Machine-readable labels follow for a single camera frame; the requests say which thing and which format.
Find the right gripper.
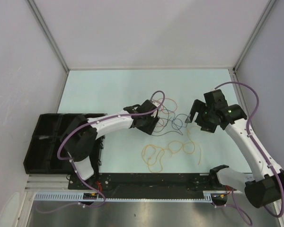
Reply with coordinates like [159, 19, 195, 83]
[185, 99, 217, 133]

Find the orange thin cable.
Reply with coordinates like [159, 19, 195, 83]
[153, 91, 178, 123]

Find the black thin cable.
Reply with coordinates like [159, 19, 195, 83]
[151, 108, 183, 137]

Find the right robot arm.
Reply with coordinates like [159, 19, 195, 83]
[186, 89, 284, 208]

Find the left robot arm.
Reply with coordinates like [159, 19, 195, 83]
[57, 99, 161, 189]

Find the black compartment bin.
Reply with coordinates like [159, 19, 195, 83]
[23, 113, 106, 175]

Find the blue thin cable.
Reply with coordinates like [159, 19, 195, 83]
[167, 109, 189, 130]

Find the yellow thin cable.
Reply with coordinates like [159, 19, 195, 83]
[142, 125, 202, 173]

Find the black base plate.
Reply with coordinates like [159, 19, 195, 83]
[68, 172, 238, 199]

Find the white slotted cable duct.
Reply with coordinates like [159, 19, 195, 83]
[34, 191, 213, 202]

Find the aluminium frame rail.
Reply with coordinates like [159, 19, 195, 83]
[25, 175, 69, 192]

